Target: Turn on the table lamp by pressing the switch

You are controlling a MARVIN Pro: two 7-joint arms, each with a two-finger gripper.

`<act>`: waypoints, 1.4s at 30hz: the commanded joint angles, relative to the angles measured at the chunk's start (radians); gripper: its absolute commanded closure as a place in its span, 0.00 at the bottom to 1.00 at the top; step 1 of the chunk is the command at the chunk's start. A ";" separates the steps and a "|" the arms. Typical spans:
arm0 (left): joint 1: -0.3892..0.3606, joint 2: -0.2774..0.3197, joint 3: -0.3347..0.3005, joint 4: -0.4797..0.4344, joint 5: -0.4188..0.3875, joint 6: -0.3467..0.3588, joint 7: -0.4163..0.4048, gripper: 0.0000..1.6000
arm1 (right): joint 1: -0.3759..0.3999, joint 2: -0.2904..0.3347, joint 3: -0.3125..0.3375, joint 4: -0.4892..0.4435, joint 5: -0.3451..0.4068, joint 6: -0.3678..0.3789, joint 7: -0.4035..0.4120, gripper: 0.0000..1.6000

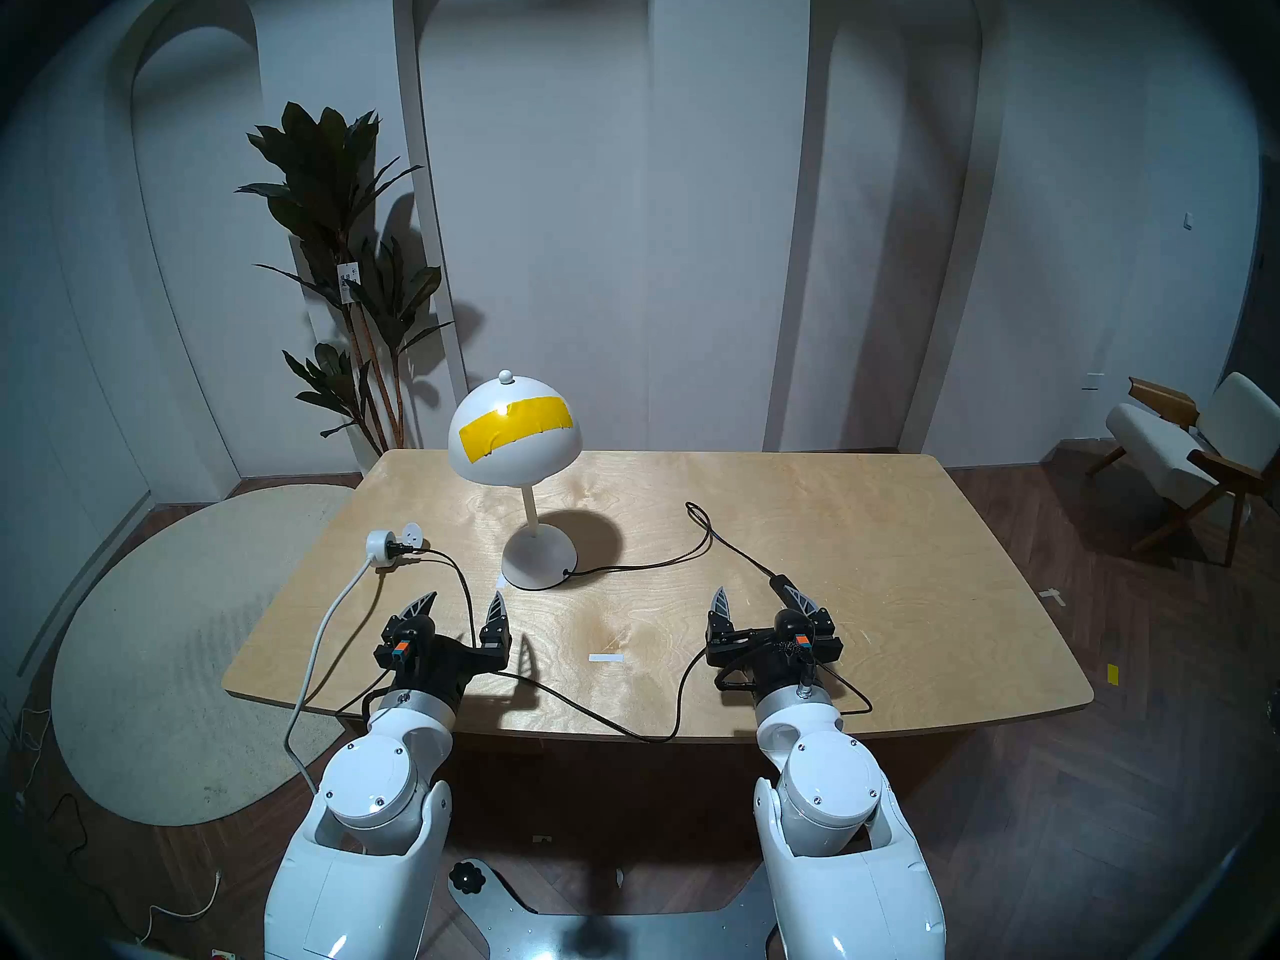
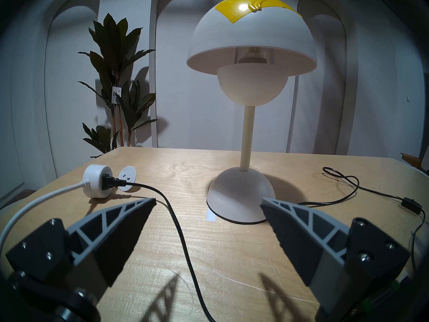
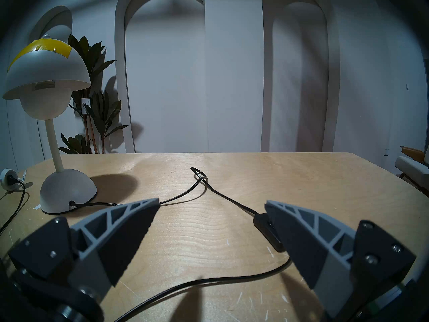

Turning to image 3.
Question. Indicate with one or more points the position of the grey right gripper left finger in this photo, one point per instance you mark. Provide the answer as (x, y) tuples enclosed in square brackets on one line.
[(100, 244)]

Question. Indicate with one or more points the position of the white round extension socket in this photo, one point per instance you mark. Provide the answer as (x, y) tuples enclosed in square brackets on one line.
[(4, 177)]

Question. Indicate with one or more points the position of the white plant tag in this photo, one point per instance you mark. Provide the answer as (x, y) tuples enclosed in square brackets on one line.
[(85, 105)]

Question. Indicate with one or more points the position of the yellow tape strip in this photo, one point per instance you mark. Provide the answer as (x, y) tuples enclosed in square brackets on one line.
[(43, 45)]

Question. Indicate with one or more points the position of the tall dark green plant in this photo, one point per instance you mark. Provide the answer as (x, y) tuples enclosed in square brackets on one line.
[(100, 115)]

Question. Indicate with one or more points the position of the white mushroom table lamp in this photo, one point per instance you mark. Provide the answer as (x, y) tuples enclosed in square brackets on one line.
[(47, 73)]

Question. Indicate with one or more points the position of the wooden armchair with white cushions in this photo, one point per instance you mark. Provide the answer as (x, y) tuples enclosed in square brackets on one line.
[(410, 168)]

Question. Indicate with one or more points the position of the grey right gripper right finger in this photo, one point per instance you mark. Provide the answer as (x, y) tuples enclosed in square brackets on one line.
[(321, 251)]

